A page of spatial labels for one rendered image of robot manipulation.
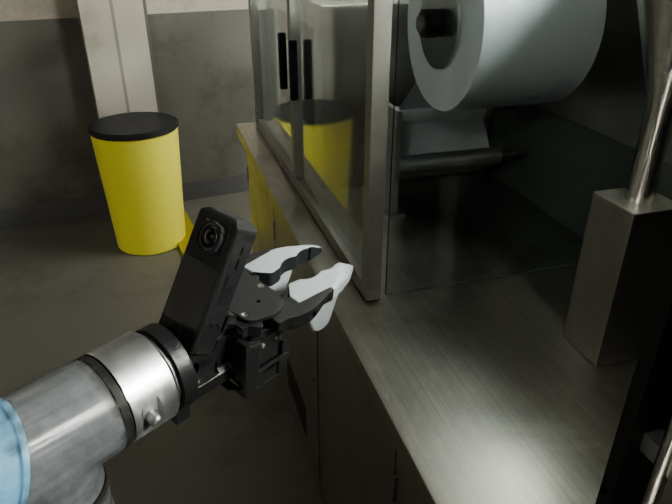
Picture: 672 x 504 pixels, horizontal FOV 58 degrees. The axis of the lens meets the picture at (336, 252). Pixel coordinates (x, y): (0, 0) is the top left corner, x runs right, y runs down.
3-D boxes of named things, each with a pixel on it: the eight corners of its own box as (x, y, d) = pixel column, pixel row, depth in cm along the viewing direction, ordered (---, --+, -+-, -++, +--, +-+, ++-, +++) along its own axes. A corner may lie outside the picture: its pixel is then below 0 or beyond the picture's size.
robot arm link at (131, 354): (72, 335, 45) (138, 396, 41) (127, 309, 48) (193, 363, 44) (85, 406, 49) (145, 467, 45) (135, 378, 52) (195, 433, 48)
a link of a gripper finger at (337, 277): (344, 303, 63) (271, 335, 58) (351, 255, 60) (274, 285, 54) (365, 319, 61) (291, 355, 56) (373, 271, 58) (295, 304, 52)
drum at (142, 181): (184, 219, 358) (170, 107, 326) (200, 249, 324) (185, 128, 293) (107, 232, 342) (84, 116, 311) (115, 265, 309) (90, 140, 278)
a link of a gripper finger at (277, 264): (293, 275, 66) (239, 317, 59) (297, 228, 63) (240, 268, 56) (317, 286, 65) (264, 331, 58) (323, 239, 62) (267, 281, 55)
